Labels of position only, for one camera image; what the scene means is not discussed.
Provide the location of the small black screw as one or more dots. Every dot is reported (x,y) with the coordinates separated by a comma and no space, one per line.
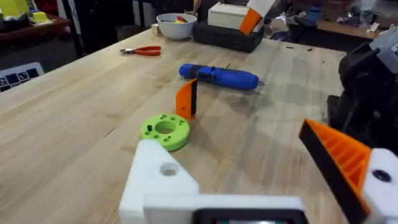
(149,128)

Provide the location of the small pale wooden block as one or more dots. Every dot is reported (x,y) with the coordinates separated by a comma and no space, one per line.
(154,29)

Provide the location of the bare white left gripper left finger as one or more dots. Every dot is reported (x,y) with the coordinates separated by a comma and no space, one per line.
(149,186)

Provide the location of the small yellow toy block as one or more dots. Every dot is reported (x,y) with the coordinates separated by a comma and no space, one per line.
(40,17)

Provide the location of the blue bottle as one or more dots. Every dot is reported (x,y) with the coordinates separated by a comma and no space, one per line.
(314,14)

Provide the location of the black and white marker board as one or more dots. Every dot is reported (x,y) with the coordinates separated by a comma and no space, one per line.
(18,76)

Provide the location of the cluttered wooden bench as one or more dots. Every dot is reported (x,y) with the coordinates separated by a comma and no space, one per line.
(351,26)

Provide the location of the white tub with toys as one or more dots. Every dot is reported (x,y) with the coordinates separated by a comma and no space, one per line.
(175,28)

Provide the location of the dark wooden side table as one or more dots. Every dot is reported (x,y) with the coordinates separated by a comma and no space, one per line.
(34,29)

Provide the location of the white and orange box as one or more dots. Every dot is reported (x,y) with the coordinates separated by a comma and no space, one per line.
(227,15)

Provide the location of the orange ribbed wedge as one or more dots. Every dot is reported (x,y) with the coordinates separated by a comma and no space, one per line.
(185,99)

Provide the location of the blue electric screwdriver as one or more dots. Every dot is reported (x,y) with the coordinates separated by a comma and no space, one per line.
(227,77)

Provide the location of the green disc with holes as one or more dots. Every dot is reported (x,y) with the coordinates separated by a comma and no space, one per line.
(175,137)

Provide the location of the black tool case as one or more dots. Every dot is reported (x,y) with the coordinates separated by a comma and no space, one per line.
(227,39)

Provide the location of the white orange left gripper right finger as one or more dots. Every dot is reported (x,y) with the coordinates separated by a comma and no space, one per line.
(348,158)

